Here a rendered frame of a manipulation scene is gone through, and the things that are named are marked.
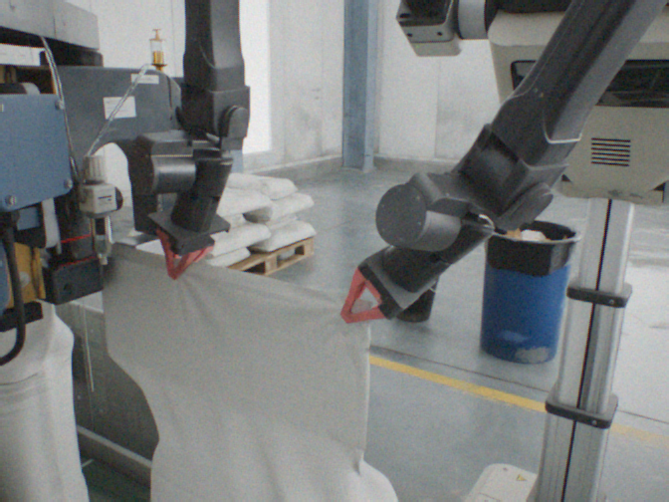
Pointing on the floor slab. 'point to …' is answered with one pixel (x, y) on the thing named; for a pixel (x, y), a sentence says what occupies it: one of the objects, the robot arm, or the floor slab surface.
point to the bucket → (419, 311)
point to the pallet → (267, 263)
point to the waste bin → (526, 292)
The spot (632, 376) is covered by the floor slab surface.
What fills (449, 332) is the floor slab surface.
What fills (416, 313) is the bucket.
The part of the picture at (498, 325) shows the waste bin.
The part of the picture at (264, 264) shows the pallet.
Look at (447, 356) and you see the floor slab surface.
